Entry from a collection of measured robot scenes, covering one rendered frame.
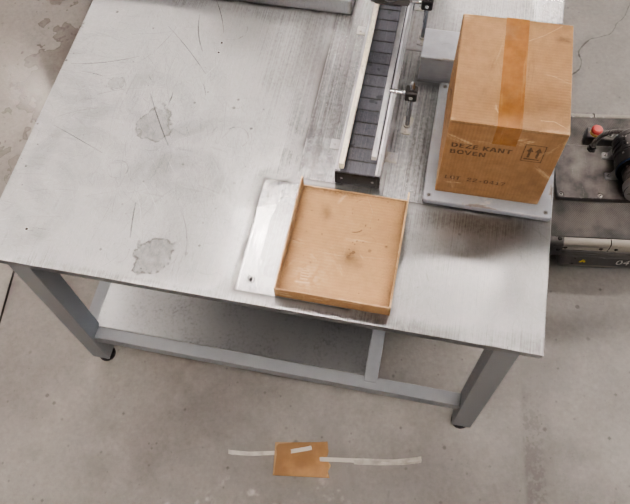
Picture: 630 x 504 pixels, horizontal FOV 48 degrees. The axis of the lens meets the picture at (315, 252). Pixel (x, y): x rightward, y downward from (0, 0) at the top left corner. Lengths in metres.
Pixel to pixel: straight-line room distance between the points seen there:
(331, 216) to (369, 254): 0.13
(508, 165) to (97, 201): 0.97
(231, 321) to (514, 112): 1.14
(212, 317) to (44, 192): 0.69
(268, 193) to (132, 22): 0.70
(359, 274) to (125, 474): 1.14
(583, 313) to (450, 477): 0.74
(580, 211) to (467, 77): 1.04
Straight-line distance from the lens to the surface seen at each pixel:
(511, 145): 1.56
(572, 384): 2.52
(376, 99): 1.83
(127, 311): 2.34
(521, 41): 1.67
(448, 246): 1.67
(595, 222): 2.51
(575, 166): 2.58
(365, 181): 1.72
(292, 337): 2.22
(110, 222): 1.77
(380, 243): 1.66
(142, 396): 2.47
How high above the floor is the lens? 2.30
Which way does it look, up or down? 63 degrees down
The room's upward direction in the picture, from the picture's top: 4 degrees counter-clockwise
